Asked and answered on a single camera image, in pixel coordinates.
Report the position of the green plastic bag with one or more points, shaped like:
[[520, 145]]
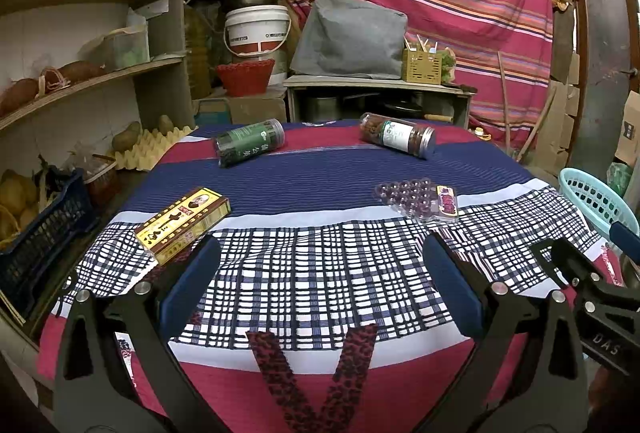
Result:
[[619, 180]]

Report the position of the cardboard sheets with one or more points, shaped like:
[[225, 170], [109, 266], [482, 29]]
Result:
[[562, 113]]

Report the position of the dark jar with green label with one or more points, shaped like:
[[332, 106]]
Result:
[[250, 143]]

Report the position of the green leafy bundle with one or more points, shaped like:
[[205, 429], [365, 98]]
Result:
[[448, 67]]

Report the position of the sweet potato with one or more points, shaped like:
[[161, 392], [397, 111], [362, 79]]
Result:
[[17, 95], [82, 72]]

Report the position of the clear plastic container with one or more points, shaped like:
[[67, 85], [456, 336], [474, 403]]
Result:
[[127, 50]]

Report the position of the printed cardboard box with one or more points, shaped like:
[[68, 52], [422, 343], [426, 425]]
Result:
[[629, 128]]

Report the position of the red woven plastic basket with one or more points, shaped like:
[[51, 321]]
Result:
[[245, 78]]

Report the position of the bag of yellow fruit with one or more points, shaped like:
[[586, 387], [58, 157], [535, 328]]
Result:
[[17, 198]]

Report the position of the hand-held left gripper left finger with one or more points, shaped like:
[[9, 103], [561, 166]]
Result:
[[192, 283]]

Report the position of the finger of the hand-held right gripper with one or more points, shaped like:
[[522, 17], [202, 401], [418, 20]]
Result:
[[626, 240], [565, 258]]

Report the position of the white plastic bucket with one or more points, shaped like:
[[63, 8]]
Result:
[[257, 25]]

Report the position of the clear jar with metal lid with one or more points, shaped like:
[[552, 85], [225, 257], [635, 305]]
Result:
[[397, 135]]

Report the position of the low wooden cabinet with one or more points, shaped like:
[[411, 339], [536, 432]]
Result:
[[375, 83]]

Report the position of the yellow egg carton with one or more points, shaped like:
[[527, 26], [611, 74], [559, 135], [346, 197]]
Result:
[[155, 148]]

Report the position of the light blue plastic basket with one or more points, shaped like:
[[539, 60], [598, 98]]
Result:
[[587, 193]]

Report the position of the clear plastic blister pack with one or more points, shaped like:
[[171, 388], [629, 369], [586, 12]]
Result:
[[415, 198]]

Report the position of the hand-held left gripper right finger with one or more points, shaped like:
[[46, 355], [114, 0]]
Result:
[[457, 283]]

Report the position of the yellow printed carton box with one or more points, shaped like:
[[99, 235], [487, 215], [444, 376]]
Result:
[[182, 223]]

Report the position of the yellow utensil holder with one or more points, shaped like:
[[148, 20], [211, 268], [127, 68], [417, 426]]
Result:
[[422, 67]]

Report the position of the large cooking oil bottle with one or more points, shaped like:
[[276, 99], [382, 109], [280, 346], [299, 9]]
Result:
[[197, 48]]

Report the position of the grey cushion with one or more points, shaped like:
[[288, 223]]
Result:
[[350, 35]]

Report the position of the grey metal door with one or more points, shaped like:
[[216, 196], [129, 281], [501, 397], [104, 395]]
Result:
[[605, 63]]

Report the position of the dark blue plastic crate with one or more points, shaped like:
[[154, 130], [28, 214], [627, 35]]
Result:
[[50, 238]]

